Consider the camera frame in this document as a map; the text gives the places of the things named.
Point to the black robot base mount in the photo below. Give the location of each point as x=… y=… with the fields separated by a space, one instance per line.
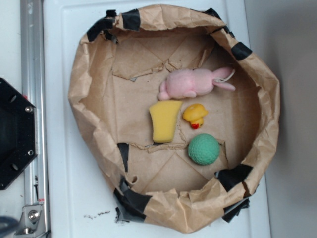
x=17 y=134

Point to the yellow rubber duck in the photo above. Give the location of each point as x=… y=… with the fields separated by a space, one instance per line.
x=194 y=114

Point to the aluminium extrusion rail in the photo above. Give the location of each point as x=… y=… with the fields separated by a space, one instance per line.
x=36 y=185

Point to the pink plush bunny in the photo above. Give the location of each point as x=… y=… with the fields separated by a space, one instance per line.
x=190 y=83

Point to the brown paper bag bin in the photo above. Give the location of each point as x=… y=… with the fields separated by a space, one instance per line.
x=119 y=66

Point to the green dimpled foam ball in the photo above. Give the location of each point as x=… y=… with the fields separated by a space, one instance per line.
x=204 y=149

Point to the metal corner bracket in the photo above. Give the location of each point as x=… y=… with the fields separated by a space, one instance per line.
x=32 y=222

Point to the yellow sponge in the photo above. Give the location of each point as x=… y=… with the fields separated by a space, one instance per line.
x=164 y=115

